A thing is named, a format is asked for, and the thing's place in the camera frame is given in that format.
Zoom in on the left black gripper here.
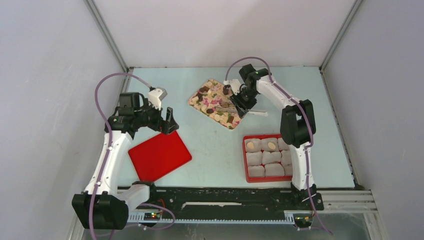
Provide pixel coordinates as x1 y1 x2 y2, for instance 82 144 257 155
134 98 178 135

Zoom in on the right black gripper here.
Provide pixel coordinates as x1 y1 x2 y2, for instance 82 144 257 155
230 86 260 118

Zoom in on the steel tongs white handle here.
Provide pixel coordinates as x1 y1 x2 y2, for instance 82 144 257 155
215 101 268 118

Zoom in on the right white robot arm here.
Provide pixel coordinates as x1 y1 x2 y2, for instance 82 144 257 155
223 64 316 209

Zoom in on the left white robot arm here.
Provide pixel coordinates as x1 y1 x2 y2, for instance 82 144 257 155
71 87 179 231

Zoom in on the brown square chocolate on tray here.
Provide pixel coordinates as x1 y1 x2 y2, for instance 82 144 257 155
227 115 234 124

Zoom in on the red chocolate box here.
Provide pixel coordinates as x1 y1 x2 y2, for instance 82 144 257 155
242 133 293 184

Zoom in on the floral serving tray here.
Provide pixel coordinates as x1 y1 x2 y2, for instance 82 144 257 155
188 78 242 130

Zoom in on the red box lid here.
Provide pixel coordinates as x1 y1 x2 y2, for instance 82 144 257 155
128 131 192 182

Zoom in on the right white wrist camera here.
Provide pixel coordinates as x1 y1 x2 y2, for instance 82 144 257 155
222 79 243 96

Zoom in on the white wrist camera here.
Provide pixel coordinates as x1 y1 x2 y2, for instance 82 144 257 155
222 79 243 96
147 87 168 110

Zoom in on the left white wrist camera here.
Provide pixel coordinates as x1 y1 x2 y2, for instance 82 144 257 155
147 87 168 110

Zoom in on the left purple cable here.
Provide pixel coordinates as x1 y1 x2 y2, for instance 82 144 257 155
88 72 176 240

